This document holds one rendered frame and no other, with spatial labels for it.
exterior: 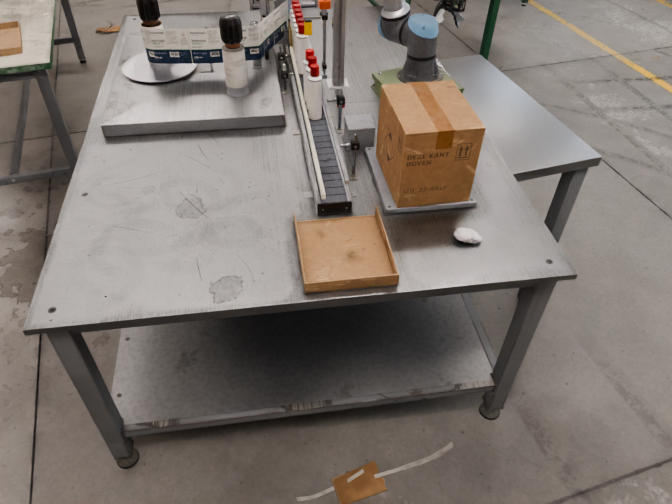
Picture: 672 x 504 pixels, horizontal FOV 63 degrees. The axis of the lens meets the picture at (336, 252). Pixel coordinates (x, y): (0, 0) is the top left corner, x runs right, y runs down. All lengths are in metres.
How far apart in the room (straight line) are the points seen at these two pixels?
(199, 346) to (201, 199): 0.63
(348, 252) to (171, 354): 0.89
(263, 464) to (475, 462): 0.78
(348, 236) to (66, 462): 1.34
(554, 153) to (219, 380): 1.48
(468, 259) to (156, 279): 0.89
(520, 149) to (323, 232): 0.87
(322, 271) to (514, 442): 1.11
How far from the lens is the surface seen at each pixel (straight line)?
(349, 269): 1.57
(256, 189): 1.87
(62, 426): 2.44
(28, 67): 3.01
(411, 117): 1.69
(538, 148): 2.22
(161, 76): 2.49
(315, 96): 2.07
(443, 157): 1.69
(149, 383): 2.16
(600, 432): 2.46
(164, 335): 2.28
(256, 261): 1.61
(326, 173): 1.84
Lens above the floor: 1.95
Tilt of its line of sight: 44 degrees down
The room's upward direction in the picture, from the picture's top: 2 degrees clockwise
